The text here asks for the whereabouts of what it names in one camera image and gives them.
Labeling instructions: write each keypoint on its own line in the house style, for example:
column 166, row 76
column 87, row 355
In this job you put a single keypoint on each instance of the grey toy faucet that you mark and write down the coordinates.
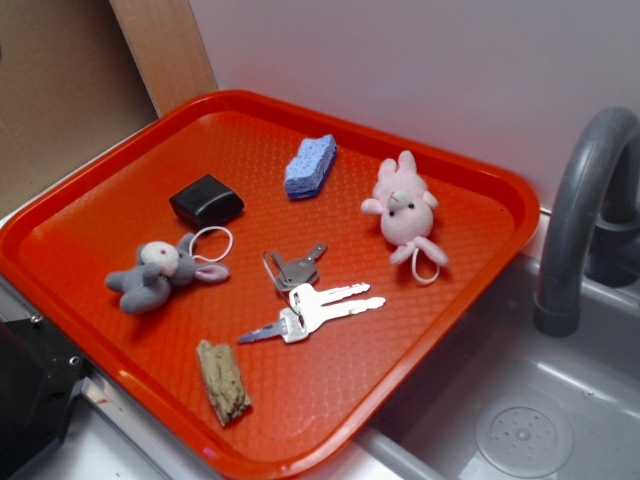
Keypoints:
column 593, row 231

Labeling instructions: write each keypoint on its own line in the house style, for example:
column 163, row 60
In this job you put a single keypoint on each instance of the blue sponge piece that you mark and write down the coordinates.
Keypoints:
column 308, row 170

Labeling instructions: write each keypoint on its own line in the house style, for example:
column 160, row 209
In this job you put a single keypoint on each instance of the orange plastic tray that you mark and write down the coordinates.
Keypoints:
column 310, row 397

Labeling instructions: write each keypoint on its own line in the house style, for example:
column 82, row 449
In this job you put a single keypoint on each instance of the grey plush bunny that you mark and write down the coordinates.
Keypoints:
column 162, row 267

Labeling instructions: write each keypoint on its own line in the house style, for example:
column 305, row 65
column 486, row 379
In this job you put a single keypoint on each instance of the small silver blue-tipped key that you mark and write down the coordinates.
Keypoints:
column 290, row 327

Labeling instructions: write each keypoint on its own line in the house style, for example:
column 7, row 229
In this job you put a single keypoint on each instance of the pink plush bunny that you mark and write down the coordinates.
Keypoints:
column 405, row 205

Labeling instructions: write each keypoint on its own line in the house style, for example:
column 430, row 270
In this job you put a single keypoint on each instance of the piece of brown wood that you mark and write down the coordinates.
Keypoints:
column 223, row 381

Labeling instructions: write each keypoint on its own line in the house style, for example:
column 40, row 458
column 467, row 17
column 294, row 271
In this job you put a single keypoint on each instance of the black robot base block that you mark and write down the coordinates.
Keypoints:
column 42, row 372

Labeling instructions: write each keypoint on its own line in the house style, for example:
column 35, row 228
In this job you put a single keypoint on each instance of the black rectangular box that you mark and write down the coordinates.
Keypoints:
column 207, row 202

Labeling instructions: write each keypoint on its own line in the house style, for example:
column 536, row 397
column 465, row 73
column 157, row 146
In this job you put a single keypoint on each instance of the dark grey key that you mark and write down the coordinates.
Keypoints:
column 299, row 271

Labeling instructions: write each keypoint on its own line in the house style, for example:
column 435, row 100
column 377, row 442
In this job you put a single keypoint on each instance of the wooden board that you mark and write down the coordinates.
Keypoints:
column 168, row 50

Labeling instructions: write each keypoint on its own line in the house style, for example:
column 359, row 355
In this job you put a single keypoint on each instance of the silver key lower long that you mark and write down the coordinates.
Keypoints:
column 315, row 314

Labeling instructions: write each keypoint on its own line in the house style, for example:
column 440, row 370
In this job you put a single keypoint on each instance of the grey toy sink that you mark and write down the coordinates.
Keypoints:
column 497, row 399

